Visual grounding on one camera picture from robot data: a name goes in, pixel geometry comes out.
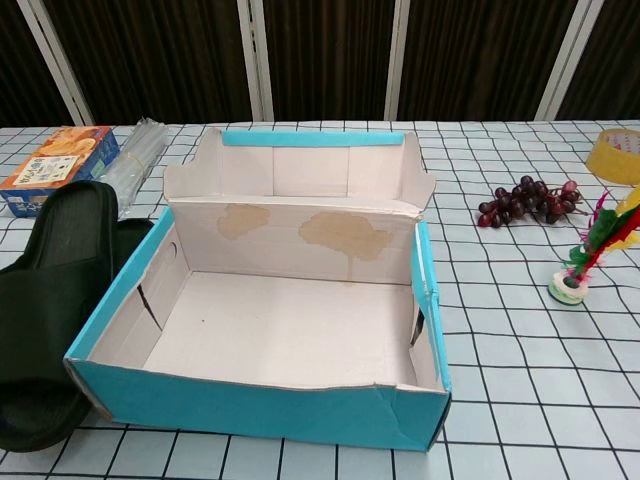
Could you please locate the dark pleated curtain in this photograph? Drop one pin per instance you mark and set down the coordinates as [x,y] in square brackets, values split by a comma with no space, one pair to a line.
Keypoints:
[330,60]

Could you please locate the grid-patterned light blue tablecloth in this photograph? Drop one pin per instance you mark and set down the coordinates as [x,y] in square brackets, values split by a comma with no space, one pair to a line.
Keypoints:
[500,375]

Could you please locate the clear plastic straw bundle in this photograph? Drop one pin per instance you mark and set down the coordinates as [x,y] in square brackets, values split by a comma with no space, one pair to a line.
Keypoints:
[140,150]

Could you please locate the white metal frame post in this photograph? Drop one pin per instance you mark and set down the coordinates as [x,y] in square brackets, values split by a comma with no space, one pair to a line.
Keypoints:
[250,60]
[60,55]
[400,60]
[565,60]

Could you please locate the dark purple grape bunch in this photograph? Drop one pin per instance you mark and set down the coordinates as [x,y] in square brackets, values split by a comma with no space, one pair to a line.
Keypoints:
[525,200]

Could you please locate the colourful feather shuttlecock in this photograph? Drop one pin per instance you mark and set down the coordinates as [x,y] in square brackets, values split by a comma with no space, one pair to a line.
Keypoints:
[567,290]

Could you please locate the light blue cardboard shoe box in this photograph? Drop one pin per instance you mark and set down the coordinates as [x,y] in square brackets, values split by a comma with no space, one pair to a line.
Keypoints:
[250,395]

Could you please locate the orange blue biscuit box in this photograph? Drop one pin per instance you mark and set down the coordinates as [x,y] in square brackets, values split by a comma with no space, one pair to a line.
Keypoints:
[60,160]

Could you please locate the yellow packing tape roll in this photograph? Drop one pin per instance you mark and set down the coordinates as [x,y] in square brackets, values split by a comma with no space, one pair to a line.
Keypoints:
[607,165]

